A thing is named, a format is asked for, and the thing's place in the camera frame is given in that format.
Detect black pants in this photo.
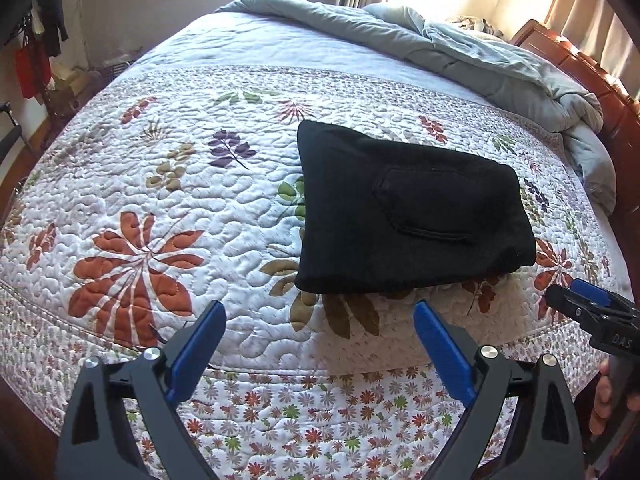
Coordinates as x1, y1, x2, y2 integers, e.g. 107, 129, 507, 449
295, 120, 536, 295

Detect person's right hand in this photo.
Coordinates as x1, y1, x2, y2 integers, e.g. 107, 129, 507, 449
588, 358, 614, 436

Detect wooden headboard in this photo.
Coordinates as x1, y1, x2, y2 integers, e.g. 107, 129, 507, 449
508, 18, 640, 302

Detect floral quilted bedspread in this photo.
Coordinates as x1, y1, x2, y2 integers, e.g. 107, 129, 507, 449
1, 11, 631, 479

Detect grey comforter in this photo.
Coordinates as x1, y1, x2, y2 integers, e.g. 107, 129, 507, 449
221, 0, 617, 214

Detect beige curtain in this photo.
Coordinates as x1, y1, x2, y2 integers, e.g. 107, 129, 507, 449
544, 0, 640, 100

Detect black mesh chair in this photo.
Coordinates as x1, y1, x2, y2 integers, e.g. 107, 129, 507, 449
0, 102, 23, 162

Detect red bag on rack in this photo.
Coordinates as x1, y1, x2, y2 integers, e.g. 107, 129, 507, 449
14, 42, 51, 99

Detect coat rack with clothes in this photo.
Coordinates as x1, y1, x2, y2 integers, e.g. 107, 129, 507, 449
0, 0, 72, 106

